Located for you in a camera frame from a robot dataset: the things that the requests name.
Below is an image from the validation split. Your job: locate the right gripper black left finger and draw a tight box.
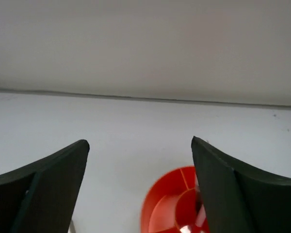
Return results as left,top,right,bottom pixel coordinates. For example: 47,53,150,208
0,139,90,233

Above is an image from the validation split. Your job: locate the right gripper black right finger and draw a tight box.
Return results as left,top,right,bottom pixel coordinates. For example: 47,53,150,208
191,137,291,233

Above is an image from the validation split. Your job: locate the black gel pen clear cap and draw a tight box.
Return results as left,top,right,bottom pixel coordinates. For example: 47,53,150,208
194,176,202,213

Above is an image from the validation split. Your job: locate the orange round desk organizer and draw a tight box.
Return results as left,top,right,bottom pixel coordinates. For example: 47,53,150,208
140,166,210,233

